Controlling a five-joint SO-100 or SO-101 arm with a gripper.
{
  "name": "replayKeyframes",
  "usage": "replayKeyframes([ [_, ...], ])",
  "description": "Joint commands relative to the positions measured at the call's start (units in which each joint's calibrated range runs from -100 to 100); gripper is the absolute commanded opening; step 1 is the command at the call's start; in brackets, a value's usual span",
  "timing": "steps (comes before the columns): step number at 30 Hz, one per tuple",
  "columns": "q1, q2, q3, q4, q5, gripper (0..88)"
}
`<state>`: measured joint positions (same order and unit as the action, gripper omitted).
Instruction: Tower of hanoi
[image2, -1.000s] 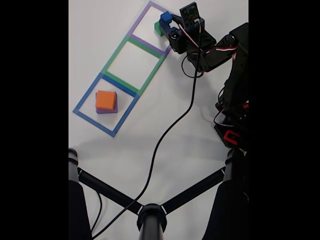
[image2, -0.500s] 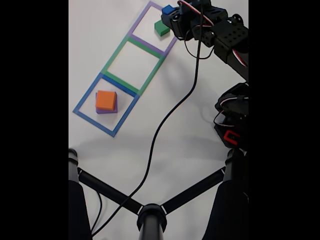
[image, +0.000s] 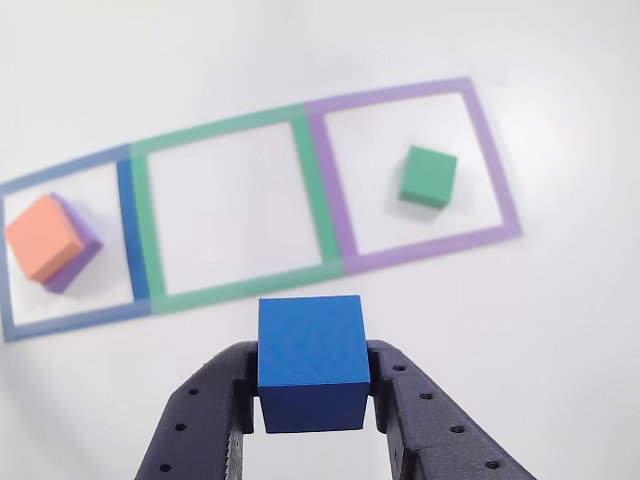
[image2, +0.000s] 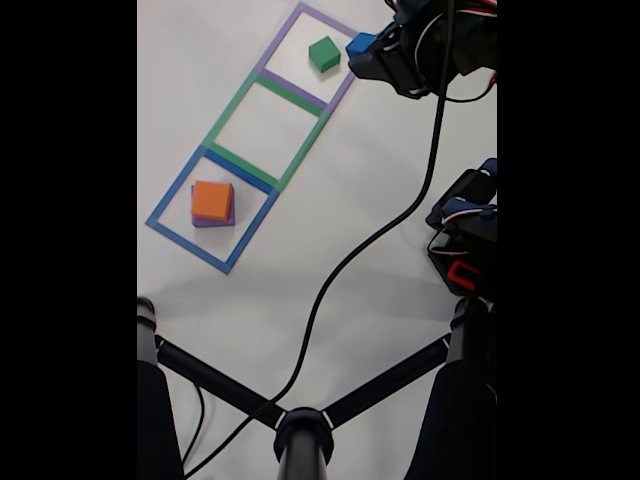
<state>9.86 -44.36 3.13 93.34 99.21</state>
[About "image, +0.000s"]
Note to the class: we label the large purple cube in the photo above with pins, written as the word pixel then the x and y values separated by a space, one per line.
pixel 75 265

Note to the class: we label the orange cube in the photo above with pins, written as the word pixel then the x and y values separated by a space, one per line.
pixel 42 237

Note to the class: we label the green cube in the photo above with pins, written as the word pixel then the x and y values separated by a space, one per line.
pixel 427 175

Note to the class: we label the purple square frame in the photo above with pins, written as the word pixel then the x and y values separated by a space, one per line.
pixel 330 190

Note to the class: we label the small blue cube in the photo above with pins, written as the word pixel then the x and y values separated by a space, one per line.
pixel 312 345

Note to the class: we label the green square frame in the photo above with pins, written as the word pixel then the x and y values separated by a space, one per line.
pixel 150 225

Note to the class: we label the blue square frame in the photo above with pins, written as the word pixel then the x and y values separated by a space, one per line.
pixel 131 225

